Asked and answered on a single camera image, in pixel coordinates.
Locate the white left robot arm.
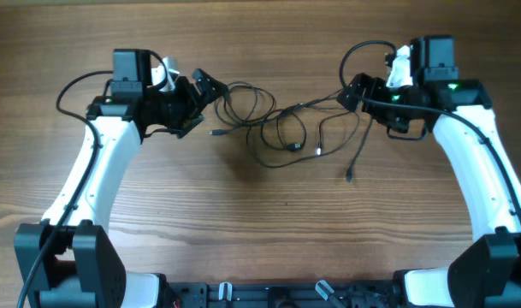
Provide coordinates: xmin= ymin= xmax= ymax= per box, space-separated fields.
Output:
xmin=14 ymin=49 xmax=228 ymax=307

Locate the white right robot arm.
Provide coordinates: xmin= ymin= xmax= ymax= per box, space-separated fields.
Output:
xmin=338 ymin=35 xmax=521 ymax=307

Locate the black right camera cable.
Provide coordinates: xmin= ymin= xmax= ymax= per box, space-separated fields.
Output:
xmin=339 ymin=39 xmax=521 ymax=266

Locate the black camera cable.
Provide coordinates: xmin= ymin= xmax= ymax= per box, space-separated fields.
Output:
xmin=15 ymin=50 xmax=171 ymax=308
xmin=339 ymin=39 xmax=521 ymax=266

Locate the black left camera cable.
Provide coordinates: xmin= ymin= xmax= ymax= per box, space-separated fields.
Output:
xmin=15 ymin=50 xmax=171 ymax=308

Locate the black cable bundle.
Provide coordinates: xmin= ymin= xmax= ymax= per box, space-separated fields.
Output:
xmin=208 ymin=80 xmax=362 ymax=169

